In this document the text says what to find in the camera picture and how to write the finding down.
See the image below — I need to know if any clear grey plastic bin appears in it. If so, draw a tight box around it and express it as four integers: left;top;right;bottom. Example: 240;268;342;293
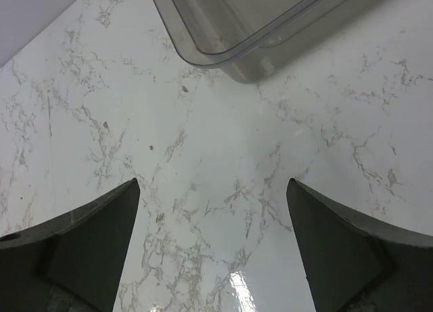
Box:
152;0;385;84

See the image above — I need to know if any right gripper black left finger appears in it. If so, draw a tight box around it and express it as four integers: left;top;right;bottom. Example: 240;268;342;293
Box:
1;179;140;311

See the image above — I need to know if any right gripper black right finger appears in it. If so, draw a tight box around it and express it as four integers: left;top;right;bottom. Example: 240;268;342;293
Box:
286;179;432;311

